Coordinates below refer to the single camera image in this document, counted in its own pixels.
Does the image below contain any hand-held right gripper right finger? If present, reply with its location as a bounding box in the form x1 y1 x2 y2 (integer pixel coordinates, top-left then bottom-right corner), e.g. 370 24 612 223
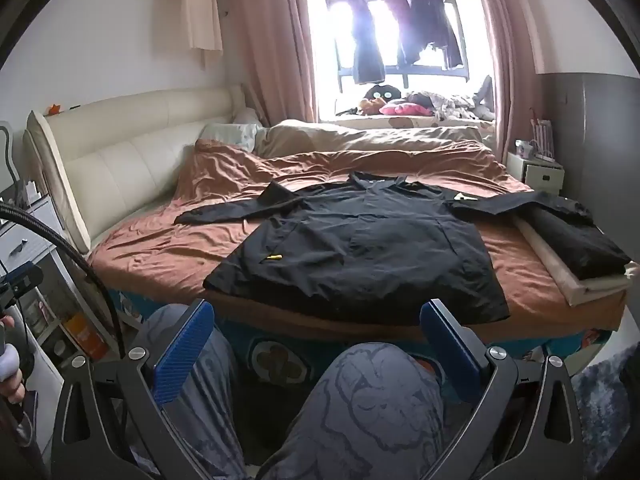
415 299 588 480

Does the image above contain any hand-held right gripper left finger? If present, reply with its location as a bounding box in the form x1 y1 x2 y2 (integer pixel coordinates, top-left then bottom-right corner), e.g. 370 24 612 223
50 299 221 480

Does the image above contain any black shirt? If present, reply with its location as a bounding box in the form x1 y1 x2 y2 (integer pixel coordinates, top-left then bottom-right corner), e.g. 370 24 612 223
172 171 596 326

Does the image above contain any person's left forearm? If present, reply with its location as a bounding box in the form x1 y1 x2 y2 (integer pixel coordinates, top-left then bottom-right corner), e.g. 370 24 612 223
0 395 51 480

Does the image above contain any person's left hand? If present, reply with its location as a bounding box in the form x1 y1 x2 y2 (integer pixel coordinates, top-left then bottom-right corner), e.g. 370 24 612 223
0 376 26 406

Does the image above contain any white drawer cabinet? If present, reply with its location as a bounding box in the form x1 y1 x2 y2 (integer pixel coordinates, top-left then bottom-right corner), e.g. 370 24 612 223
0 195 66 311

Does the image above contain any white bedside cabinet left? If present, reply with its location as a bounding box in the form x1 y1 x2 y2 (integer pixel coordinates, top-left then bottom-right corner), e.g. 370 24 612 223
0 202 126 348

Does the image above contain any person's left leg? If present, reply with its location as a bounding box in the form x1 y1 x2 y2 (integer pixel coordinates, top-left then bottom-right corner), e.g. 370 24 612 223
125 304 246 480

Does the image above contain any person's leg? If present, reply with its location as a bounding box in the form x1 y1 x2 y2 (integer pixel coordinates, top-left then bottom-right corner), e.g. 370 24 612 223
257 342 446 480
125 304 246 480

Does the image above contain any orange packet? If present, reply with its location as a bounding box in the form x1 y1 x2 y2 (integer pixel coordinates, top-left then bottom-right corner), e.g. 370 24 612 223
65 312 108 361

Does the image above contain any brown blanket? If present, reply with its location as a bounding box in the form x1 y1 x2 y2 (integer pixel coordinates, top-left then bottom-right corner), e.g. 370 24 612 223
87 137 628 333

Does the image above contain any person's right leg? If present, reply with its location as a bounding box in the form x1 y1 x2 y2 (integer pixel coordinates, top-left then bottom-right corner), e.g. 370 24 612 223
257 342 446 480

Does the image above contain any grey fluffy rug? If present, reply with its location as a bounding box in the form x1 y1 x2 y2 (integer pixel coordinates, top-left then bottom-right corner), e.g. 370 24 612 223
570 345 640 461

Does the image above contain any folded beige cloth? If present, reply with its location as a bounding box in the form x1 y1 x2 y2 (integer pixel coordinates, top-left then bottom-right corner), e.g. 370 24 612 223
512 215 640 306

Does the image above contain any cream padded headboard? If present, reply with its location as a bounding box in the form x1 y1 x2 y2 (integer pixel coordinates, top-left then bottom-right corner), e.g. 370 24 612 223
24 85 251 253

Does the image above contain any folded black garment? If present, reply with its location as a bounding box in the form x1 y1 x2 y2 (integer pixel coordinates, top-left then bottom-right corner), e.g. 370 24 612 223
530 205 633 281

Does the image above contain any white nightstand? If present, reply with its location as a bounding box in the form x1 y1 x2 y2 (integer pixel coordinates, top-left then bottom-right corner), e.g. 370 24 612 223
505 150 566 193

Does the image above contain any light patterned pillow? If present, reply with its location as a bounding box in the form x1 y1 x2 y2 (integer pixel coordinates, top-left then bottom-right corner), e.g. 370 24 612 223
200 121 261 153

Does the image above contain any pink striped box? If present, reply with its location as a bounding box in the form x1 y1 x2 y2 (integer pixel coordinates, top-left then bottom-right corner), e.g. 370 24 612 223
530 117 555 161

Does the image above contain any beige duvet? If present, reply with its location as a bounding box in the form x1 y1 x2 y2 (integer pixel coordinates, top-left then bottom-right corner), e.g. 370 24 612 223
255 119 506 166

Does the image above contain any pink cushion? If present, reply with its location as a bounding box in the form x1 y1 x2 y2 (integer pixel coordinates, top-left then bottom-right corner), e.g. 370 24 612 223
379 101 431 117

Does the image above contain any black plush toy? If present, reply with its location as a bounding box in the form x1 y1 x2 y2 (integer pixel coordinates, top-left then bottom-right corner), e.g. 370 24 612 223
364 84 401 103

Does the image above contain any pink curtain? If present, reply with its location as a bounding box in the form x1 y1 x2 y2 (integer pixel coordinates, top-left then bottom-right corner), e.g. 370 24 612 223
470 0 543 171
222 0 321 128

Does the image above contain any hanging dark garment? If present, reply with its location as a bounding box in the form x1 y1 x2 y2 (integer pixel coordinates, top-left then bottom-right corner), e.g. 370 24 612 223
347 0 386 85
407 0 463 68

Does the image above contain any cream hanging cloth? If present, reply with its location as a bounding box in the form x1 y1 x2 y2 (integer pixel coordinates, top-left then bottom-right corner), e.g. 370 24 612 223
180 0 224 68

